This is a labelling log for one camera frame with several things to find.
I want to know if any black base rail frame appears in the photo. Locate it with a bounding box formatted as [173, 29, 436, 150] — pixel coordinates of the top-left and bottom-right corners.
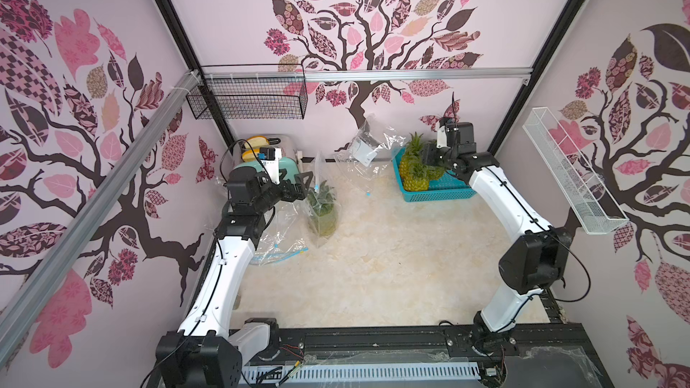
[247, 322, 612, 387]

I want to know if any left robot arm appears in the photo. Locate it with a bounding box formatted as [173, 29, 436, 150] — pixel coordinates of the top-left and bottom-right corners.
[142, 141, 314, 387]

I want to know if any mint green toaster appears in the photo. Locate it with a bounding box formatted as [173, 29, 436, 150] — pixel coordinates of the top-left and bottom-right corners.
[233, 135, 300, 172]

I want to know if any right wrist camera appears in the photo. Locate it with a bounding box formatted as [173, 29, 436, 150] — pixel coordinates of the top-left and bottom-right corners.
[437, 117, 476, 152]

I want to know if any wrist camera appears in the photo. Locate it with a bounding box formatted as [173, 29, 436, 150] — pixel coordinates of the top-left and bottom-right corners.
[260, 145, 282, 184]
[437, 117, 476, 152]

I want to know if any toast slice rear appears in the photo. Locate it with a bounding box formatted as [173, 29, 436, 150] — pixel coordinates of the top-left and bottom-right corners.
[244, 136, 271, 150]

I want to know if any aluminium rail wall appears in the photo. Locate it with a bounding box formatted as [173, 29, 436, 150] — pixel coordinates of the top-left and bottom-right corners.
[0, 69, 201, 368]
[205, 68, 533, 83]

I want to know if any black wire wall basket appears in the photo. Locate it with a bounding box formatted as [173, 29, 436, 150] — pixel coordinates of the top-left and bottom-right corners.
[186, 63, 308, 120]

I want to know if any white wire wall shelf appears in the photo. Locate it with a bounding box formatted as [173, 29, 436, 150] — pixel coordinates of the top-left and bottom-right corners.
[523, 107, 629, 235]

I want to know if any zip bag with blue seal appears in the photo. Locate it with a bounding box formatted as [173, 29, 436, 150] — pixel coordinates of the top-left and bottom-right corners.
[250, 202, 308, 266]

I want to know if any teal plastic basket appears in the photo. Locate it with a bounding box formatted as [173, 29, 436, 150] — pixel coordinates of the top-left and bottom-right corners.
[392, 148, 476, 203]

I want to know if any white slotted cable duct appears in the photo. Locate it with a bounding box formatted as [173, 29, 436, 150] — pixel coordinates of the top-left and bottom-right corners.
[240, 362, 482, 387]

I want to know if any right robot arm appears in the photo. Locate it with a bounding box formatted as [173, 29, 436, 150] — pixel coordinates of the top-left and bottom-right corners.
[422, 113, 572, 348]

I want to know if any aluminium rail left wall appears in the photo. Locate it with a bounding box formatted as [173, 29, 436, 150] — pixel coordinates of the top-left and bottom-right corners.
[0, 69, 201, 368]

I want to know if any aluminium rail back wall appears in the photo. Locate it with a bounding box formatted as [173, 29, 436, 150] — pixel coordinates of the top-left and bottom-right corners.
[205, 68, 533, 83]

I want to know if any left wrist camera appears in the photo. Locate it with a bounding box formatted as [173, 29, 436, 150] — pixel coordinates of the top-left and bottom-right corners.
[260, 145, 282, 184]

